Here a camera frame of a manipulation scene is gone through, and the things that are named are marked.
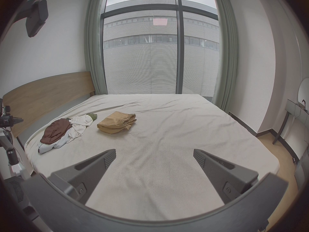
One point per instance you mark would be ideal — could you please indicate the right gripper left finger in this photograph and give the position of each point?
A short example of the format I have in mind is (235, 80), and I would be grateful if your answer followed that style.
(88, 175)

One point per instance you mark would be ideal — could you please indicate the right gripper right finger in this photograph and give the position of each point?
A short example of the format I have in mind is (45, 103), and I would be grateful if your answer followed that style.
(224, 175)

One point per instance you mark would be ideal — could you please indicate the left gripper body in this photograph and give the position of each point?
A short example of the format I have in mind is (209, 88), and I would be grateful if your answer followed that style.
(7, 121)

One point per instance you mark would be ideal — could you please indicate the tan shorts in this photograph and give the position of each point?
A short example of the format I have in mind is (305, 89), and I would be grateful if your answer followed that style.
(113, 123)

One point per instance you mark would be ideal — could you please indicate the bed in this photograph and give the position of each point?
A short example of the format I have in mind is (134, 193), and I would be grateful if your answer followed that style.
(169, 129)

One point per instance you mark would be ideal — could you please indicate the pale grey garment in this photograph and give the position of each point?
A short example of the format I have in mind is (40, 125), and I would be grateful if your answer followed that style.
(48, 148)

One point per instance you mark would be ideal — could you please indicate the white garment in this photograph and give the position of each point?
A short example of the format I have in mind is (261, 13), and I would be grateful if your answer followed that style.
(80, 127)

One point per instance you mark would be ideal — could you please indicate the brown garment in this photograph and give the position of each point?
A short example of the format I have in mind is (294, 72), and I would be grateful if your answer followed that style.
(55, 132)

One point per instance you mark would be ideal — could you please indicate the olive green garment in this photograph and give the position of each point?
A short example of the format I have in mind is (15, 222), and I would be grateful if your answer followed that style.
(93, 116)

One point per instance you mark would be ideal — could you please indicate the grey small table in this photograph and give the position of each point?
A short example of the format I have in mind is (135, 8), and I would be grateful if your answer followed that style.
(298, 111)

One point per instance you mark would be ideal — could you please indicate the grey-green curtain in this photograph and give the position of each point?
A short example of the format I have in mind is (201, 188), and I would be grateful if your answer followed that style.
(94, 45)
(227, 57)

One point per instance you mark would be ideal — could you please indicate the window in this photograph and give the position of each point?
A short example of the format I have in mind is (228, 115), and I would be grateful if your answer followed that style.
(144, 64)

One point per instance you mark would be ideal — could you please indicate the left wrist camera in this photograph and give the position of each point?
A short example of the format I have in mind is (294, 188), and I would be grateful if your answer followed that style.
(6, 110)

